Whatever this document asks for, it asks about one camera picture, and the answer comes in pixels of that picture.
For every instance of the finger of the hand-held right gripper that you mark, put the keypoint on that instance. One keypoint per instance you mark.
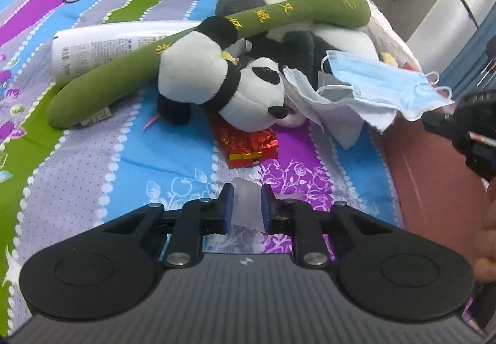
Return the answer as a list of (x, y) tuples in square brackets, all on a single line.
[(440, 123)]

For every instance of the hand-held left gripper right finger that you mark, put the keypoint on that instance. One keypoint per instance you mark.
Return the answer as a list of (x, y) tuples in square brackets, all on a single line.
[(266, 210)]

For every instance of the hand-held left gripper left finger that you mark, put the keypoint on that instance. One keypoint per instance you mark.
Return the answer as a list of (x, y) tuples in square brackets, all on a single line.
[(228, 210)]

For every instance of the translucent plastic pouch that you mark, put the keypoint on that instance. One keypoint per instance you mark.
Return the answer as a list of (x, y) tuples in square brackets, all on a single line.
[(248, 208)]

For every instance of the red foil packet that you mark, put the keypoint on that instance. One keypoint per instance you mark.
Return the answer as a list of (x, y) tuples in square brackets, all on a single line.
[(248, 150)]

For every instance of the blue face mask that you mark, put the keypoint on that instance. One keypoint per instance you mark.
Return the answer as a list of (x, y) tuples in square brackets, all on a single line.
[(379, 82)]

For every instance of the white face mask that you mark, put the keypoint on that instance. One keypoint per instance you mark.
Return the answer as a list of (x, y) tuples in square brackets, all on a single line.
[(335, 113)]

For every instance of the panda plush toy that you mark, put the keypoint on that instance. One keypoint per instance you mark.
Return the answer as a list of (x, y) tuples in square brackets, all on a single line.
[(193, 68)]

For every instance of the person's right hand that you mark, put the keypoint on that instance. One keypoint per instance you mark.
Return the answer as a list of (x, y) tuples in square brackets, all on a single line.
[(489, 235)]

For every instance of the blue fabric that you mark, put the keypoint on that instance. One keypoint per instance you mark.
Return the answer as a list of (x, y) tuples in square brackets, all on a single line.
[(471, 51)]

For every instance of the floral striped bedsheet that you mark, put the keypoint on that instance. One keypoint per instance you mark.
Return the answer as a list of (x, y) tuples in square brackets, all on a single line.
[(77, 173)]

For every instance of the grey penguin plush toy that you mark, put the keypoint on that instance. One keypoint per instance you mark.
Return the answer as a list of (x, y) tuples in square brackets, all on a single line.
[(294, 46)]

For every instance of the green plush stick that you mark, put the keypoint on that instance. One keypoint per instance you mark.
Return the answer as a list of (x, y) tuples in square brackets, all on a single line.
[(116, 76)]

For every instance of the white spray bottle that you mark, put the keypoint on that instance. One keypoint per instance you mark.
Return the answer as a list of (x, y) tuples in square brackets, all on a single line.
[(85, 51)]

